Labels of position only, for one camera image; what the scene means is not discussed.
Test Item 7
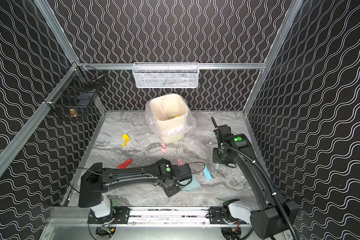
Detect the blue paper scrap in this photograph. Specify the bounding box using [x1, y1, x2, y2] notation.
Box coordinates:
[203, 166, 212, 181]

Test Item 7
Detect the pale green dustpan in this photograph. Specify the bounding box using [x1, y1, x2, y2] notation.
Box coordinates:
[180, 175, 201, 193]

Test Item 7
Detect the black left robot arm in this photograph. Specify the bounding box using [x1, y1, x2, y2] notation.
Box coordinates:
[78, 159, 193, 218]

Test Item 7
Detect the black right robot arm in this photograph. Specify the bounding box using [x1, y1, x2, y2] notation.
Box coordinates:
[213, 125, 299, 240]

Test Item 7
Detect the cream plastic waste bin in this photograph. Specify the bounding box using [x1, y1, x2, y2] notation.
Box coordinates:
[149, 93, 189, 144]

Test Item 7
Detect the brass object in basket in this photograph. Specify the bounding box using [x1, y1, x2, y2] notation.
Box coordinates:
[69, 109, 78, 118]

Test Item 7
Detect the white wire wall basket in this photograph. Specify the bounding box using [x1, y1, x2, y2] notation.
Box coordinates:
[132, 62, 200, 89]

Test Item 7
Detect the black wire side basket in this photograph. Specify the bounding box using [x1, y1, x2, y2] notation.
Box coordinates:
[48, 66, 106, 122]

